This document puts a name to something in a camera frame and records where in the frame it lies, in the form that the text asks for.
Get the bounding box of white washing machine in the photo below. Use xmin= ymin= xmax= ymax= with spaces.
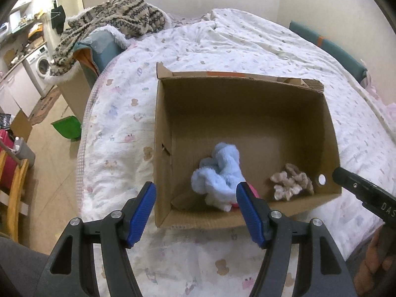
xmin=22 ymin=43 xmax=52 ymax=99

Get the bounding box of patterned knit blanket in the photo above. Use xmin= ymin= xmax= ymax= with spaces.
xmin=45 ymin=0 xmax=172 ymax=85

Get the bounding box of wooden yellow chair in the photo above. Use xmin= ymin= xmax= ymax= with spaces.
xmin=1 ymin=142 xmax=29 ymax=243

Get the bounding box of pink round puff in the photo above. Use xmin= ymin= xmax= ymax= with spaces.
xmin=231 ymin=182 xmax=261 ymax=209

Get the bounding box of teal cushion left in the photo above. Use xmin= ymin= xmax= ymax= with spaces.
xmin=73 ymin=30 xmax=125 ymax=84

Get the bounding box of white kitchen cabinet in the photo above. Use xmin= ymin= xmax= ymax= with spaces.
xmin=1 ymin=63 xmax=41 ymax=117

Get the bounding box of right hand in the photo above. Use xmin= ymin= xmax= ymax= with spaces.
xmin=354 ymin=227 xmax=395 ymax=296

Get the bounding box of light blue fluffy sock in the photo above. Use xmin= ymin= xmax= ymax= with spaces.
xmin=191 ymin=142 xmax=246 ymax=213

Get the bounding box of teal cushion right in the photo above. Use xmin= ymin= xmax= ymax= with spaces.
xmin=289 ymin=21 xmax=367 ymax=83

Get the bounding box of green dustpan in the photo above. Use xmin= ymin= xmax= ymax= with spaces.
xmin=51 ymin=116 xmax=82 ymax=140

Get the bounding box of teal cushion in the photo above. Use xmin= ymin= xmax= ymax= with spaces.
xmin=289 ymin=21 xmax=367 ymax=83
xmin=73 ymin=30 xmax=125 ymax=84

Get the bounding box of white patterned bed quilt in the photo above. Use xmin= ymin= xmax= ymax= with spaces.
xmin=77 ymin=9 xmax=395 ymax=296

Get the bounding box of brown cardboard box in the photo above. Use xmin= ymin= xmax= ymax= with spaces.
xmin=154 ymin=64 xmax=342 ymax=230

